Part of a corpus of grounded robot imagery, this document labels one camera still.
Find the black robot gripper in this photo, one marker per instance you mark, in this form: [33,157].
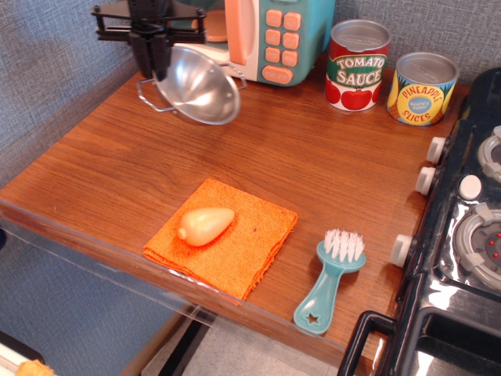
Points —
[137,21]

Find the small steel pot with handles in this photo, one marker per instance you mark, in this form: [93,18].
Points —
[197,89]

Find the toy microwave oven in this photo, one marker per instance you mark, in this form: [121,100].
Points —
[272,42]

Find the orange microwave turntable plate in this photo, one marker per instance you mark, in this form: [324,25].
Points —
[215,27]

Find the yellow plastic toy vegetable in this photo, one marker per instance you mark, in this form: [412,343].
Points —
[201,226]

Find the folded orange cloth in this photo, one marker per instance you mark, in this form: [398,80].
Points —
[236,261]

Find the tomato sauce can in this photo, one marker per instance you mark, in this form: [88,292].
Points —
[357,58]

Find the pineapple slices can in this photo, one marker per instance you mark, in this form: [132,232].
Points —
[421,88]

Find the teal dish brush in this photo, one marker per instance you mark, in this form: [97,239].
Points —
[340,252]

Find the white stove knob rear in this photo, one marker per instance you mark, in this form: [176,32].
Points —
[435,149]

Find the white stove knob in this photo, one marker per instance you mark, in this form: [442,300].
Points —
[435,149]
[400,250]
[425,180]

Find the white stove knob middle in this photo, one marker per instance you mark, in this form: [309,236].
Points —
[425,180]

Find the white stove knob front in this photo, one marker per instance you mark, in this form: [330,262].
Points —
[400,250]

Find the black toy stove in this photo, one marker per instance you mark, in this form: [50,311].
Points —
[447,320]

